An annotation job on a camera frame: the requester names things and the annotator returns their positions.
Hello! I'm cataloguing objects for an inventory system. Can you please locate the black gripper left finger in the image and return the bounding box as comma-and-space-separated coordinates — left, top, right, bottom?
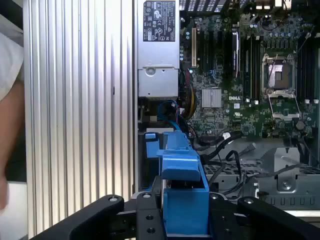
29, 176, 166, 240

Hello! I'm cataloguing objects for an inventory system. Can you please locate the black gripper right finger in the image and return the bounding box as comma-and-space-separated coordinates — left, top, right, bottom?
208, 191, 320, 240

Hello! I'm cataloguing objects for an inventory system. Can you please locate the black disk wire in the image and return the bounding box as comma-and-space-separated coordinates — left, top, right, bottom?
239, 142, 258, 156

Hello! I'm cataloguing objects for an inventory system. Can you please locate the black RAM slot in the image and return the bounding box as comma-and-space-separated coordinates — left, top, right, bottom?
251, 37, 261, 100
305, 38, 314, 101
243, 37, 251, 100
297, 38, 305, 101

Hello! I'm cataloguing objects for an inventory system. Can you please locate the black expansion slot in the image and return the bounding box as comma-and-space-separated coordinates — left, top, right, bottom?
201, 29, 210, 71

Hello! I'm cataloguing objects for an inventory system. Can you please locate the white expansion slot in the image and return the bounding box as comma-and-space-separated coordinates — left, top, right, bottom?
190, 26, 198, 68

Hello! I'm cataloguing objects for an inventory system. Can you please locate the black and silver PC case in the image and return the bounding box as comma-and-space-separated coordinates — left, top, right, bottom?
132, 0, 320, 218

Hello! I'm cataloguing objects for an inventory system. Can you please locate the green motherboard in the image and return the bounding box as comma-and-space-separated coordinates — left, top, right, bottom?
179, 9, 319, 141

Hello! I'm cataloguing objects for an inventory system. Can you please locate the metal socket cover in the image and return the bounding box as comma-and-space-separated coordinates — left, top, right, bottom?
266, 89, 301, 121

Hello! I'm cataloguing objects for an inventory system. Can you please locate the silver chipset heatsink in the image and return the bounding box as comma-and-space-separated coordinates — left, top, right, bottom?
201, 87, 223, 109

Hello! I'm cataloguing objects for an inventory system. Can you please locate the silver power supply unit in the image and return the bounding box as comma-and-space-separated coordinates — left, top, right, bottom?
136, 0, 181, 99

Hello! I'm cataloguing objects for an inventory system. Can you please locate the CPU socket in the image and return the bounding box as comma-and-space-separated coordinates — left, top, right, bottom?
261, 53, 298, 92

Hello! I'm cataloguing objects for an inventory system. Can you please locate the thin metal locking lever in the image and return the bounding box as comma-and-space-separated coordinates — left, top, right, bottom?
295, 25, 315, 54
265, 56, 280, 88

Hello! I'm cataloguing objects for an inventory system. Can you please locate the black graphics card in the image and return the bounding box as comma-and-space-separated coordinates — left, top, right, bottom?
230, 23, 242, 78

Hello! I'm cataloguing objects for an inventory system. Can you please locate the person's white shirt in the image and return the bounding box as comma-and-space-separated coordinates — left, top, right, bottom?
0, 13, 25, 101

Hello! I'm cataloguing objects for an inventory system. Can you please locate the black looped wire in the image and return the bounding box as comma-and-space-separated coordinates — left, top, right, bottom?
207, 149, 249, 196

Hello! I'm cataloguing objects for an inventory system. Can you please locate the grey metal drive bracket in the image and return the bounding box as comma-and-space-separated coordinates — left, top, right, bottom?
261, 146, 311, 195

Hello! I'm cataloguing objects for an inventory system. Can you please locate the black wire with white label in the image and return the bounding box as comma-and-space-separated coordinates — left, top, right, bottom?
193, 131, 243, 151

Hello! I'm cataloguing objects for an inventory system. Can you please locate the blue wire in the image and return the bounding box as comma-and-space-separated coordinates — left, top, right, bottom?
158, 99, 181, 131

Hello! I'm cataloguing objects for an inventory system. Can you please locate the yellow and red wire bundle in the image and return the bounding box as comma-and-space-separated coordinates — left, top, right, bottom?
185, 69, 198, 119

